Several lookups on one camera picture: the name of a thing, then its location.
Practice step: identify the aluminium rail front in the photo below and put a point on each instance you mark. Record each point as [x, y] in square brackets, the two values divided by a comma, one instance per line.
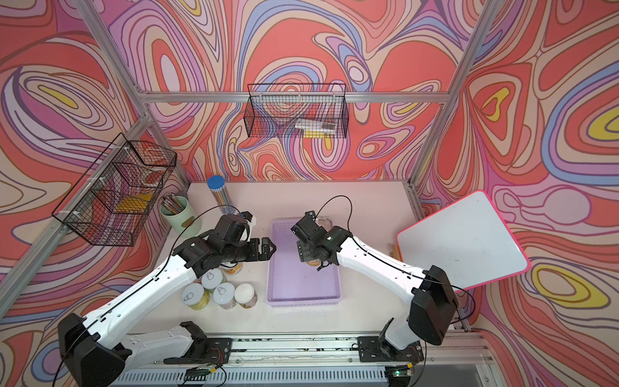
[464, 359]

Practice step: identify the green cup with pencils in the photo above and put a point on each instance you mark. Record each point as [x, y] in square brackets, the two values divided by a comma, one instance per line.
[180, 215]

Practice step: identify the black wire basket back wall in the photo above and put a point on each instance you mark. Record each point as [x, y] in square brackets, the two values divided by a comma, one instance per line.
[273, 108]

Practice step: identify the items in back basket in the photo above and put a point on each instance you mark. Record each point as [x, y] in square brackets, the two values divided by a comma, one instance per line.
[313, 129]

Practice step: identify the black wire basket left wall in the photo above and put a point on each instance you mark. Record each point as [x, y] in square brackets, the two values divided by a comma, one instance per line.
[113, 199]

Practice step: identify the yellow label pull-tab can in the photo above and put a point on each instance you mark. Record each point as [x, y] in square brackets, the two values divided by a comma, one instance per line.
[195, 296]

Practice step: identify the black wire basket wall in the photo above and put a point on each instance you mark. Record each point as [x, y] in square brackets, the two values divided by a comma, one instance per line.
[113, 199]
[273, 108]

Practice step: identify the wooden board stand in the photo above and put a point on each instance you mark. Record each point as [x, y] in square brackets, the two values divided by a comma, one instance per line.
[395, 253]

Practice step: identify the clear tube blue lid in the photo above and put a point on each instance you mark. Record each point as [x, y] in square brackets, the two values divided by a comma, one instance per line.
[217, 186]

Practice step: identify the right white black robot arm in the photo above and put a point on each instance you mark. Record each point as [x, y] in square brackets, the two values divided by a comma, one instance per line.
[428, 293]

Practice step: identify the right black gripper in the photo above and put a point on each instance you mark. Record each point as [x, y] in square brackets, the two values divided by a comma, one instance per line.
[304, 251]

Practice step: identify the orange can plastic lid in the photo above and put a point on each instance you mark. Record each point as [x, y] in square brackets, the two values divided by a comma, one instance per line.
[314, 263]

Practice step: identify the large blue label can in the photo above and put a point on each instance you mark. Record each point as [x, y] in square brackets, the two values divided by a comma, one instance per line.
[324, 222]

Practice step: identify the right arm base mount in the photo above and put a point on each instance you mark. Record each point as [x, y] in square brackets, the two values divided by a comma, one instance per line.
[376, 348]

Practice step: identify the can with white plastic lid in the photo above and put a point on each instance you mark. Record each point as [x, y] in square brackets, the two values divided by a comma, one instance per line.
[245, 295]

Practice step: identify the white board pink frame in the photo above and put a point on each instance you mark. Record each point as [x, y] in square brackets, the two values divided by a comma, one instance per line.
[468, 240]

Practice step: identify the orange label pull-tab can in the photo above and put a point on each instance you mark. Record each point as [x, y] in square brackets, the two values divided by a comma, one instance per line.
[233, 269]

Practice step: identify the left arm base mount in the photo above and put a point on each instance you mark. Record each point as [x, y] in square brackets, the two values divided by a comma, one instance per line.
[202, 349]

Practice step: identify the silver pull-tab can front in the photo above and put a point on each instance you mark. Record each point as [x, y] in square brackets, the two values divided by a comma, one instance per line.
[224, 295]

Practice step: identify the purple plastic perforated basket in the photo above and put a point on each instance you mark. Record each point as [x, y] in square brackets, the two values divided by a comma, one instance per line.
[292, 282]

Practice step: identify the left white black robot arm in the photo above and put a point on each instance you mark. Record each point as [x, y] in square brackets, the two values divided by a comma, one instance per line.
[98, 348]

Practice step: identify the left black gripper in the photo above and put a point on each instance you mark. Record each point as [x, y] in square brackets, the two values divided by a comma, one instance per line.
[255, 251]

